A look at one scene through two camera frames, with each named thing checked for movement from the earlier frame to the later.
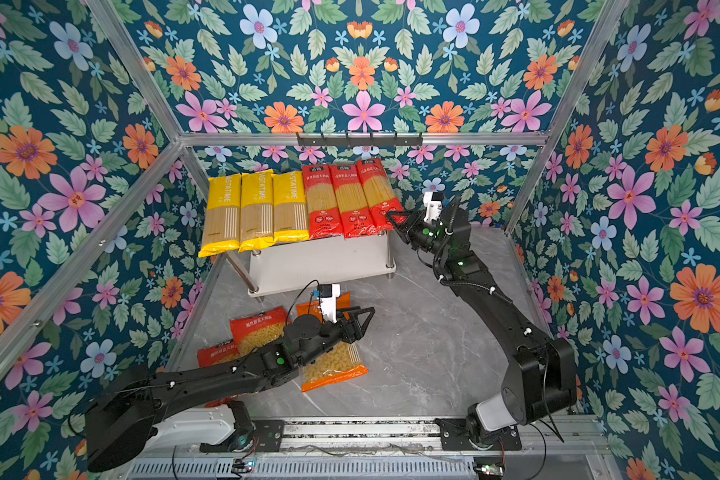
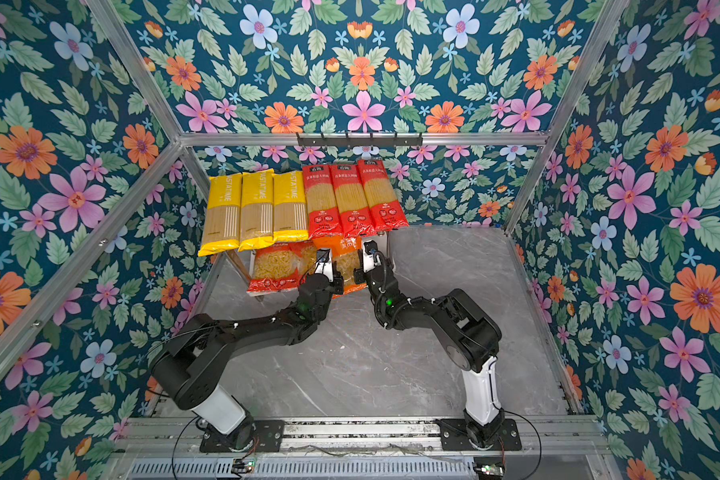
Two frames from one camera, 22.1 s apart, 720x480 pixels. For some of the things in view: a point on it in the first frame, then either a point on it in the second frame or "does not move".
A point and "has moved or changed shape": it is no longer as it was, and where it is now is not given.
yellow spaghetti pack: (223, 215) does not move
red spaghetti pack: (380, 193) does not move
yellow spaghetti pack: (257, 226) does not move
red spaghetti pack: (353, 204) does not move
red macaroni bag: (224, 352) has moved or changed shape
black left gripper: (352, 334) -> (338, 285)
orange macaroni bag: (340, 365) -> (345, 254)
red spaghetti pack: (324, 217) does not move
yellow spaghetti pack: (291, 222) does not move
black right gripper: (412, 231) -> (361, 277)
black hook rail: (348, 140) does not move
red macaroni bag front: (258, 330) has moved or changed shape
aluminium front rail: (544, 435) does not move
